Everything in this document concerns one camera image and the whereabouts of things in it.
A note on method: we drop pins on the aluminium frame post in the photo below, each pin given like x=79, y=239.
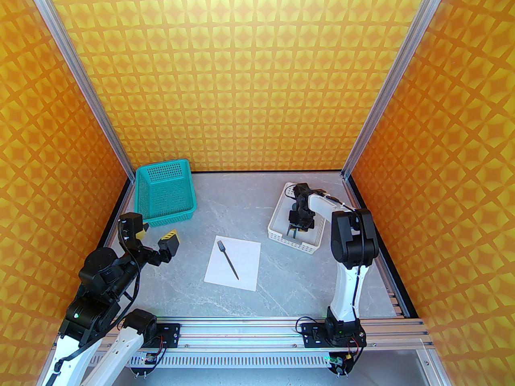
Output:
x=390, y=83
x=80, y=79

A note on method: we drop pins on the white plastic perforated basket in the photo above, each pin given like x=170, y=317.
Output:
x=277, y=223

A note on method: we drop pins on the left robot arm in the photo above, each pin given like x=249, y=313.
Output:
x=104, y=276

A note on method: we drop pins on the white paper napkin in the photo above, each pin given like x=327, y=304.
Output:
x=245, y=263

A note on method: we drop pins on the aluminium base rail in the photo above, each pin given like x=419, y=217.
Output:
x=241, y=332

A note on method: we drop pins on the small electronics board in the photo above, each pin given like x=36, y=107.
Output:
x=151, y=359
x=340, y=362

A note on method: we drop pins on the dark blue plastic fork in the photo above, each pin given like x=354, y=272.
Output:
x=227, y=257

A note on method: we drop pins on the teal plastic perforated basket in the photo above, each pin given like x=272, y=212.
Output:
x=165, y=195

